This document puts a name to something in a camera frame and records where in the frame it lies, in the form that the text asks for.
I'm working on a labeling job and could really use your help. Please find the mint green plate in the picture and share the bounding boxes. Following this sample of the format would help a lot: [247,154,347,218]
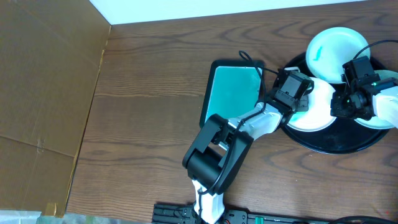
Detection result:
[305,27,371,84]
[355,70,397,129]

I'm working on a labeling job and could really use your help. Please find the black right camera cable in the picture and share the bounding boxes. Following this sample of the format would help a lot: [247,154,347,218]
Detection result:
[353,39,398,60]

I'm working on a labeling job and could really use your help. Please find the black left camera cable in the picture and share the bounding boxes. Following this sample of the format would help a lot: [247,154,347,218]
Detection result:
[197,50,280,195]

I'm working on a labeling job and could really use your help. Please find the white plate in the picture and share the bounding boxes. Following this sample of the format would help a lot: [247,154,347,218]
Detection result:
[287,77,336,132]

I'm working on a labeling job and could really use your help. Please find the black camera cable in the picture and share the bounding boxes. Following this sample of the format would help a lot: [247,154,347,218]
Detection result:
[197,50,280,195]
[353,39,398,60]

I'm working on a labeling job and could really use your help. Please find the brown cardboard panel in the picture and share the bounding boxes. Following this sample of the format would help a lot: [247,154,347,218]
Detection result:
[1,0,111,217]

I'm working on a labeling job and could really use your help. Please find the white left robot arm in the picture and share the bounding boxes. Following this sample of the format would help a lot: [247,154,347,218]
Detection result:
[182,69,314,223]

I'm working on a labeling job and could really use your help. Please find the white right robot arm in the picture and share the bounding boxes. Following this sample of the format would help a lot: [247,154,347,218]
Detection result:
[330,78,397,127]

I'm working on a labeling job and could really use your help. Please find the round black tray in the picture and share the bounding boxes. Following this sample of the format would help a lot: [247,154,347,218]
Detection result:
[281,52,391,154]

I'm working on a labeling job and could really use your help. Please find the black rectangular water tray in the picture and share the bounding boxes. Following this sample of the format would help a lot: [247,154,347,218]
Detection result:
[200,59,264,127]

